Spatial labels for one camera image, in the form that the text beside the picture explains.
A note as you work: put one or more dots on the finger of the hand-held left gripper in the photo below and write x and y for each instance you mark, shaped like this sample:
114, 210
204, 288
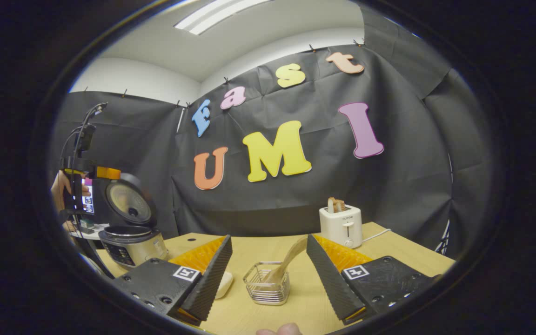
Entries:
108, 172

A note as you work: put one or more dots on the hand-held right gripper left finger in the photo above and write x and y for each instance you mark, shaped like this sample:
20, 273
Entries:
210, 279

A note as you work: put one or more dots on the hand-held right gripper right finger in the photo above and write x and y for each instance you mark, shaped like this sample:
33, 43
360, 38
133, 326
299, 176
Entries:
331, 279

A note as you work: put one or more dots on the clear plastic rice box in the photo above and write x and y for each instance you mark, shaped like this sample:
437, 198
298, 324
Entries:
225, 284

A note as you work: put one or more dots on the black and silver rice cooker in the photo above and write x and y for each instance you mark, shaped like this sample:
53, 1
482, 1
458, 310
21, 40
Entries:
128, 204

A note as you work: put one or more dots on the wooden spoon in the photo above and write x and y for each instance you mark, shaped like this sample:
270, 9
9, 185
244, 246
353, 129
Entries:
289, 258

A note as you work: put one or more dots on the white toaster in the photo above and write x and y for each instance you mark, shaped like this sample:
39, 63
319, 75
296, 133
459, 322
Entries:
340, 228

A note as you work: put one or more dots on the toasted bread slice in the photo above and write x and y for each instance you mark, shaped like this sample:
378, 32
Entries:
336, 204

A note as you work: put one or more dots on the ceiling light panel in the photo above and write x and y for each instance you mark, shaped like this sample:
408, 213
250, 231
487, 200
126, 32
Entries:
217, 14

